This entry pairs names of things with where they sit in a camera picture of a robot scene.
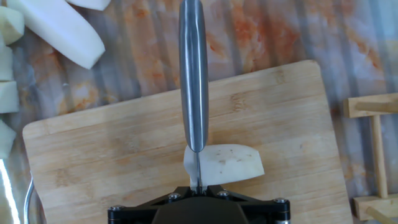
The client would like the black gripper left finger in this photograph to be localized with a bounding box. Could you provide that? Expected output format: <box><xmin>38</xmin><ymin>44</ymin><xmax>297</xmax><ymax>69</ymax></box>
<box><xmin>107</xmin><ymin>185</ymin><xmax>199</xmax><ymax>224</ymax></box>

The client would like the steel cleaver knife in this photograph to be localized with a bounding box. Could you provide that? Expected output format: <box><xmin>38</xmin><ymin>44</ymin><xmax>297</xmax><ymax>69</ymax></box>
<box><xmin>178</xmin><ymin>0</ymin><xmax>209</xmax><ymax>190</ymax></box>

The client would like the speckled white radish piece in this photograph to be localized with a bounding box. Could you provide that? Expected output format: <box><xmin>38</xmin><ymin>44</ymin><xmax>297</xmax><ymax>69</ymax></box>
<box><xmin>198</xmin><ymin>143</ymin><xmax>266</xmax><ymax>187</ymax></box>

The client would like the marble pattern plastic mat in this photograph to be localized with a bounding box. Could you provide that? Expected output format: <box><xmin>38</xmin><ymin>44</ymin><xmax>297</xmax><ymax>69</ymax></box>
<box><xmin>0</xmin><ymin>0</ymin><xmax>398</xmax><ymax>224</ymax></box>

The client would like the wooden peg rack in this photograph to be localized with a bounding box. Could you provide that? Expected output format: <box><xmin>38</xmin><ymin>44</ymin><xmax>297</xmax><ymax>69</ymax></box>
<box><xmin>343</xmin><ymin>92</ymin><xmax>398</xmax><ymax>224</ymax></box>

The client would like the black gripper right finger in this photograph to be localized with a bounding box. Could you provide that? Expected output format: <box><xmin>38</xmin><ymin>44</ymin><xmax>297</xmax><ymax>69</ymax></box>
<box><xmin>200</xmin><ymin>184</ymin><xmax>292</xmax><ymax>224</ymax></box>

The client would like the long white radish wedge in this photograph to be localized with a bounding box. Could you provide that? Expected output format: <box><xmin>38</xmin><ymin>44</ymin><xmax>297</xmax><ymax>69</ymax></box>
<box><xmin>7</xmin><ymin>0</ymin><xmax>106</xmax><ymax>70</ymax></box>

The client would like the bamboo cutting board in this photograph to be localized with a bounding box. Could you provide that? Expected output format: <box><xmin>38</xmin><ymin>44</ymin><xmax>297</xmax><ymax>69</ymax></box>
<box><xmin>22</xmin><ymin>60</ymin><xmax>354</xmax><ymax>224</ymax></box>

